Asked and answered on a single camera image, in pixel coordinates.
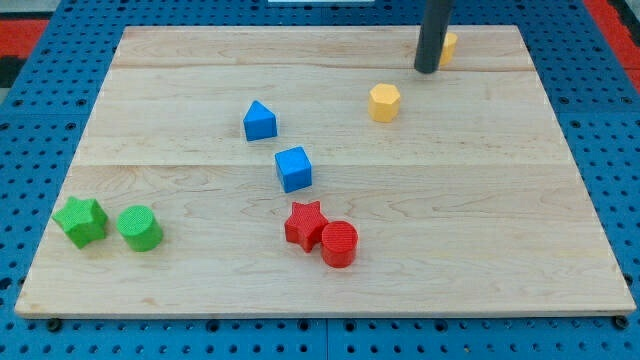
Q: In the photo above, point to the yellow hexagon block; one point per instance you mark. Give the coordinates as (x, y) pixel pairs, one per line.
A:
(384, 102)

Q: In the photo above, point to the yellow heart block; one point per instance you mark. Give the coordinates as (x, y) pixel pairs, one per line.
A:
(448, 49)

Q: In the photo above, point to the blue cube block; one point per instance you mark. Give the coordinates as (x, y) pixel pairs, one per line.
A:
(294, 169)

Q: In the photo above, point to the light wooden board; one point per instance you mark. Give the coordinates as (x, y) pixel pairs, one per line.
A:
(468, 204)

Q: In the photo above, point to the red star block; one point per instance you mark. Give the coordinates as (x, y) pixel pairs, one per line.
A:
(305, 224)

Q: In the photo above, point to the red cylinder block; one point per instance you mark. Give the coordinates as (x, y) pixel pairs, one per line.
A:
(339, 241)

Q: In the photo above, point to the blue triangle block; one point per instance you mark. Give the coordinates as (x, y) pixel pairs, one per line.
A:
(259, 122)

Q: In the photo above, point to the green cylinder block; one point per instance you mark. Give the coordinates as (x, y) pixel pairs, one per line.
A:
(139, 228)

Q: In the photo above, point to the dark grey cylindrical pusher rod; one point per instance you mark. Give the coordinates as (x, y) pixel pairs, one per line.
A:
(433, 29)

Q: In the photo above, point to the green star block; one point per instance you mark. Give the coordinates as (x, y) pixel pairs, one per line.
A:
(82, 221)

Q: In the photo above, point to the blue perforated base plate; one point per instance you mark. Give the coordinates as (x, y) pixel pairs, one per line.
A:
(50, 100)

